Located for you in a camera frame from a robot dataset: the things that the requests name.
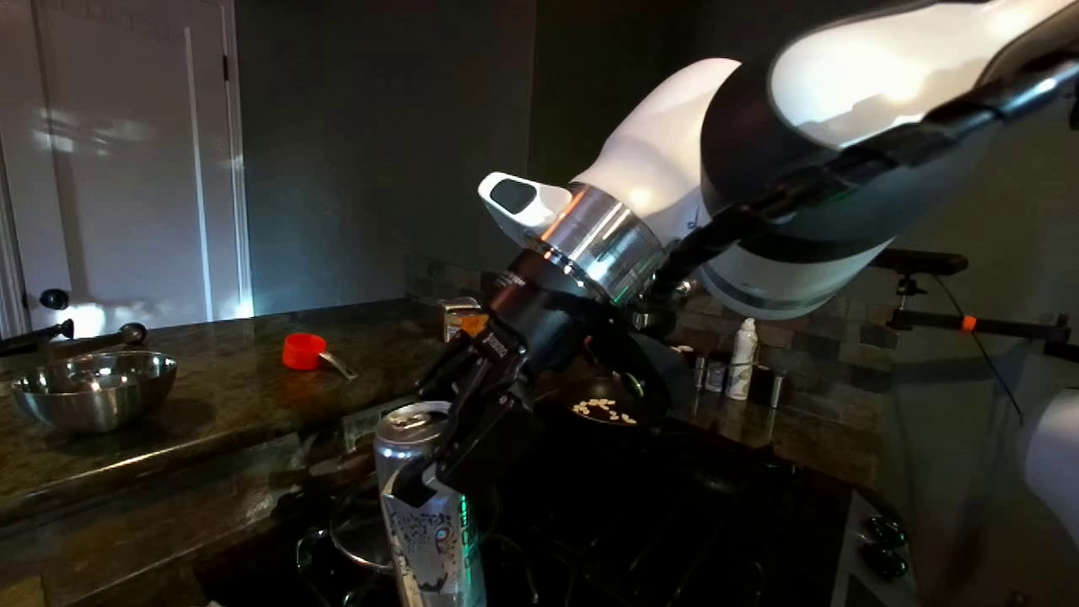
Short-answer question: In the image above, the black camera on stand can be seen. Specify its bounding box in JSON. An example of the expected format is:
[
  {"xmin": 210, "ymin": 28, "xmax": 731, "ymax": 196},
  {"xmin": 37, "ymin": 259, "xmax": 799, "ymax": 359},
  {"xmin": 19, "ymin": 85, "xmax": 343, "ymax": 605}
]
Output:
[{"xmin": 869, "ymin": 248, "xmax": 1079, "ymax": 360}]

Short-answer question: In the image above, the red measuring cup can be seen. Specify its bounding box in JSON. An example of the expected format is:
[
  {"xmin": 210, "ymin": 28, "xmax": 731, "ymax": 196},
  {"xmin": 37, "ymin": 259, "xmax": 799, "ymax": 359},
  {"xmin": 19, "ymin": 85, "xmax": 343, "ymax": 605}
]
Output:
[{"xmin": 279, "ymin": 332, "xmax": 355, "ymax": 380}]

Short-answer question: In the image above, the glass pot lid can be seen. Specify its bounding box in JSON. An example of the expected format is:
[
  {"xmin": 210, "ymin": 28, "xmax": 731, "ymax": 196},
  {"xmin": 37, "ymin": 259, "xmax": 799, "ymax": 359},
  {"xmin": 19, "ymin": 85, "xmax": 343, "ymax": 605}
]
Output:
[{"xmin": 292, "ymin": 498, "xmax": 392, "ymax": 572}]

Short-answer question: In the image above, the plate with food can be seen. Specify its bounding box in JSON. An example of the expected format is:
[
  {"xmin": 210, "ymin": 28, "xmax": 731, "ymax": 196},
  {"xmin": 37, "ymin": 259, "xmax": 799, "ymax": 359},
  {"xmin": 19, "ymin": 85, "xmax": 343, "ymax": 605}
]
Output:
[{"xmin": 570, "ymin": 398, "xmax": 636, "ymax": 428}]

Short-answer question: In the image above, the white plastic bottle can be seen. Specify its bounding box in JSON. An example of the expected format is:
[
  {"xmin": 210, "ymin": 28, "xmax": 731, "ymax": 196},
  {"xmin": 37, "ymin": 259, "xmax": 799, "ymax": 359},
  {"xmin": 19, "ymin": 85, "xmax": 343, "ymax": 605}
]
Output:
[{"xmin": 725, "ymin": 316, "xmax": 758, "ymax": 400}]

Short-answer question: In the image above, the stove control knob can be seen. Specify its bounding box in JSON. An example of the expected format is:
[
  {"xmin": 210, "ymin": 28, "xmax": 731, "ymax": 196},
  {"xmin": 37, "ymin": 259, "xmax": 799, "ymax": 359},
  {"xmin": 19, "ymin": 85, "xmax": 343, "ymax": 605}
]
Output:
[{"xmin": 859, "ymin": 517, "xmax": 911, "ymax": 582}]

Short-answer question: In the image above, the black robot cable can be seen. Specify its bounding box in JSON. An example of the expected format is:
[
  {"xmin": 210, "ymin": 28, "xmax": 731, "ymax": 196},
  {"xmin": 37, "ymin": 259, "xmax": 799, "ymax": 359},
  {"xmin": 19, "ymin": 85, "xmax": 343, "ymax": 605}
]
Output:
[{"xmin": 644, "ymin": 43, "xmax": 1079, "ymax": 315}]

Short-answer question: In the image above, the stainless steel mixing bowl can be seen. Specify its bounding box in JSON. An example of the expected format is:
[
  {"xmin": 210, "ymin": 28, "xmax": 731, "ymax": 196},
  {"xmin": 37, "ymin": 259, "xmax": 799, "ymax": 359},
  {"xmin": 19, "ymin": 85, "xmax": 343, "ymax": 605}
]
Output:
[{"xmin": 11, "ymin": 352, "xmax": 179, "ymax": 435}]

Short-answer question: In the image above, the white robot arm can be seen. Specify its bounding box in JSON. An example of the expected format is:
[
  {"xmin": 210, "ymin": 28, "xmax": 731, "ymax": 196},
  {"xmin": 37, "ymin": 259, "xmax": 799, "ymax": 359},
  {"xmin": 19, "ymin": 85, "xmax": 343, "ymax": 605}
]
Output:
[{"xmin": 395, "ymin": 0, "xmax": 1079, "ymax": 505}]

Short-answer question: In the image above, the silver drink can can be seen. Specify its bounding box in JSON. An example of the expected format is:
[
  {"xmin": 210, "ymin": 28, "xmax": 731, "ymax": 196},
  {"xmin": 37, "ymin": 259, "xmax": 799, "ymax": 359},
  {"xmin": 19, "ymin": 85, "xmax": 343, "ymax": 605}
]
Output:
[{"xmin": 373, "ymin": 400, "xmax": 486, "ymax": 607}]

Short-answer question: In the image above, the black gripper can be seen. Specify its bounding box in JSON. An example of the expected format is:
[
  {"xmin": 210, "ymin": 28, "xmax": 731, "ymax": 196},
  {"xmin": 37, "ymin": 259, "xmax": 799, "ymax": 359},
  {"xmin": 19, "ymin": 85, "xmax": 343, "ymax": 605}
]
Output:
[{"xmin": 392, "ymin": 273, "xmax": 606, "ymax": 505}]

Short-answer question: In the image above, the small orange carton box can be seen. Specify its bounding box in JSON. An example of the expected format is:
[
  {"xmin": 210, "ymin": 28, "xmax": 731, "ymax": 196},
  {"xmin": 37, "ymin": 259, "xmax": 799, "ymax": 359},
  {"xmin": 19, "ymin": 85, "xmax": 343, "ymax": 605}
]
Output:
[{"xmin": 441, "ymin": 296, "xmax": 488, "ymax": 342}]

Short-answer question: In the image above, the white door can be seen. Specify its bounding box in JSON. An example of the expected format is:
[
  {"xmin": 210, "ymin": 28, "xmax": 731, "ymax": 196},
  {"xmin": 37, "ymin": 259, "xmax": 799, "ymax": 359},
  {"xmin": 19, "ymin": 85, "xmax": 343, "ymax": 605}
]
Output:
[{"xmin": 0, "ymin": 0, "xmax": 253, "ymax": 337}]

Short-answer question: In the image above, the black stovetop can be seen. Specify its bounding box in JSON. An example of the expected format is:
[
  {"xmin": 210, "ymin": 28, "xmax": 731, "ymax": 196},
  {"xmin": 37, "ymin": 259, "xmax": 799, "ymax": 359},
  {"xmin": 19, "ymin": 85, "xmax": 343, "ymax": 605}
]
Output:
[{"xmin": 199, "ymin": 419, "xmax": 853, "ymax": 607}]

